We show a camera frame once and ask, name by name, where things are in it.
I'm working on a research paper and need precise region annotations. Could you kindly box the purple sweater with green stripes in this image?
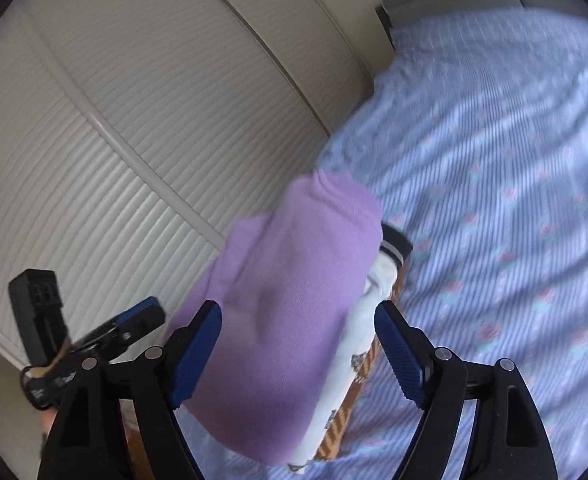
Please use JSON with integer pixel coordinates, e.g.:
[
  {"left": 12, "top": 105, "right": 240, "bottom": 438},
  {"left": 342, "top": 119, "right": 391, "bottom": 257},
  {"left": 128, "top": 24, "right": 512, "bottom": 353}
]
[{"left": 166, "top": 170, "right": 386, "bottom": 469}]

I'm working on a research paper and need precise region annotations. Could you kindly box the white folded garment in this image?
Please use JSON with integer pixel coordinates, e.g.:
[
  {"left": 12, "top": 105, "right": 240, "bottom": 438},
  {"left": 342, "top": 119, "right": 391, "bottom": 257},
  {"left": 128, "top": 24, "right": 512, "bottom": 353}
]
[{"left": 288, "top": 224, "right": 414, "bottom": 476}]

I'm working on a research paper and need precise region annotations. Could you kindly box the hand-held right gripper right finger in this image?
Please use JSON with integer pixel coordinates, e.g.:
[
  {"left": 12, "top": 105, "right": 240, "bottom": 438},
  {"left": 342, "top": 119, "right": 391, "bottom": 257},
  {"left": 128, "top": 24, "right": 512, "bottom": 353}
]
[{"left": 374, "top": 300, "right": 560, "bottom": 480}]

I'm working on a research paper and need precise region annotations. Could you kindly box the white ribbed wardrobe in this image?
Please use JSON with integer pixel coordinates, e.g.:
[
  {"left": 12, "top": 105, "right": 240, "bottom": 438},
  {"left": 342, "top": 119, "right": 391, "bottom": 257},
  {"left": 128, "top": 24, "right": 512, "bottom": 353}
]
[{"left": 0, "top": 0, "right": 377, "bottom": 376}]

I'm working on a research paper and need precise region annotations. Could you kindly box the blue patterned bed quilt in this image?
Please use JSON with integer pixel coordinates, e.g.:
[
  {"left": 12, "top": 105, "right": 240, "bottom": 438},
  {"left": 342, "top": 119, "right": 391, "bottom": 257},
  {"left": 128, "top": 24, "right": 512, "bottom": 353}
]
[{"left": 174, "top": 7, "right": 588, "bottom": 480}]

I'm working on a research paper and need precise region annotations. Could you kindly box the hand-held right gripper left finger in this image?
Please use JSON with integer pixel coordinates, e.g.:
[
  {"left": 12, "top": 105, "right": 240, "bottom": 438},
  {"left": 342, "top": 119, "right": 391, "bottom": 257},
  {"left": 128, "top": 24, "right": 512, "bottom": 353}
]
[{"left": 36, "top": 300, "right": 223, "bottom": 480}]

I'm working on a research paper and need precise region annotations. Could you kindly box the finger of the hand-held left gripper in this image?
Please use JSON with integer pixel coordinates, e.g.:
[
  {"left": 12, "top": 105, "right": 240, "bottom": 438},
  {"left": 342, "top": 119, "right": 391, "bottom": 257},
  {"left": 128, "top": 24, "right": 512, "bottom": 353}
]
[
  {"left": 69, "top": 296, "right": 167, "bottom": 361},
  {"left": 8, "top": 269, "right": 71, "bottom": 367}
]

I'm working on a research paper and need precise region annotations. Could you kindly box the orange plaid folded garment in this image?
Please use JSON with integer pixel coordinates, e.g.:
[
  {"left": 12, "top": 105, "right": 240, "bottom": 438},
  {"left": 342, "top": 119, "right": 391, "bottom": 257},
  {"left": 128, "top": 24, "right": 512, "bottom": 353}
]
[{"left": 313, "top": 277, "right": 401, "bottom": 464}]

